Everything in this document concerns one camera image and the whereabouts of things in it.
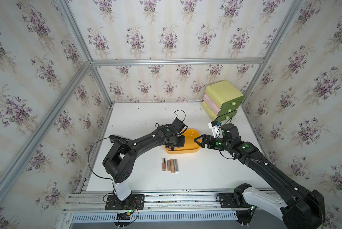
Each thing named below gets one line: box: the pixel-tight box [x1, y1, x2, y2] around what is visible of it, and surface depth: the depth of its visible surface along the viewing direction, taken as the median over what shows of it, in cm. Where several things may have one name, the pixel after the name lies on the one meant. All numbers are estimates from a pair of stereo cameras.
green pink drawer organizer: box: [202, 80, 245, 122], surface depth 100 cm
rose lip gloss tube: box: [161, 157, 167, 172], surface depth 88 cm
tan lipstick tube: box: [170, 158, 176, 174], surface depth 86 cm
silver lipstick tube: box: [174, 158, 179, 173], surface depth 86 cm
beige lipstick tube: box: [167, 159, 171, 172], surface depth 88 cm
